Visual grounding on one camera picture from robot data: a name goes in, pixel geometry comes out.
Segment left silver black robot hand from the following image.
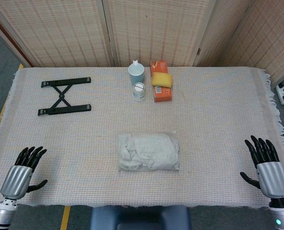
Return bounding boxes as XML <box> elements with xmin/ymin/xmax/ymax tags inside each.
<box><xmin>0</xmin><ymin>146</ymin><xmax>48</xmax><ymax>200</ymax></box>

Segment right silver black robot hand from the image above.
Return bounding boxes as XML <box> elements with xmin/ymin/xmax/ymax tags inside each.
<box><xmin>239</xmin><ymin>135</ymin><xmax>284</xmax><ymax>199</ymax></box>

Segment translucent white plastic bag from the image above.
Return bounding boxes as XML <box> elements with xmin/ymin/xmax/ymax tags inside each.
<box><xmin>117</xmin><ymin>130</ymin><xmax>181</xmax><ymax>173</ymax></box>

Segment blue padded robot base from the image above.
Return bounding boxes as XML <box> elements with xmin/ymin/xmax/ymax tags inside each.
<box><xmin>90</xmin><ymin>205</ymin><xmax>192</xmax><ymax>230</ymax></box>

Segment white clothes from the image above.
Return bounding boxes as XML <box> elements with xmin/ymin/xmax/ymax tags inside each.
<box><xmin>119</xmin><ymin>133</ymin><xmax>179</xmax><ymax>171</ymax></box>

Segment woven pale tablecloth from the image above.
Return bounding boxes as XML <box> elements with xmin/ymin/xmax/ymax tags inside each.
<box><xmin>0</xmin><ymin>66</ymin><xmax>284</xmax><ymax>208</ymax></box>

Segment black folding laptop stand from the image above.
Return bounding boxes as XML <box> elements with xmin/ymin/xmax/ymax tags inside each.
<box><xmin>37</xmin><ymin>77</ymin><xmax>93</xmax><ymax>116</ymax></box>

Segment orange cardboard box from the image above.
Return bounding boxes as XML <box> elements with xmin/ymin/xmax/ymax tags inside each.
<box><xmin>150</xmin><ymin>60</ymin><xmax>174</xmax><ymax>103</ymax></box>

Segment yellow sponge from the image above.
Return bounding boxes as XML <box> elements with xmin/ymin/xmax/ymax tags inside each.
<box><xmin>151</xmin><ymin>72</ymin><xmax>174</xmax><ymax>88</ymax></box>

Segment white paper cup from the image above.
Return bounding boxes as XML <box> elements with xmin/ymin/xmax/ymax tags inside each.
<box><xmin>131</xmin><ymin>82</ymin><xmax>148</xmax><ymax>102</ymax></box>

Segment light blue cup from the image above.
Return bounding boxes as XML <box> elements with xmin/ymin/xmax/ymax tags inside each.
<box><xmin>128</xmin><ymin>60</ymin><xmax>145</xmax><ymax>86</ymax></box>

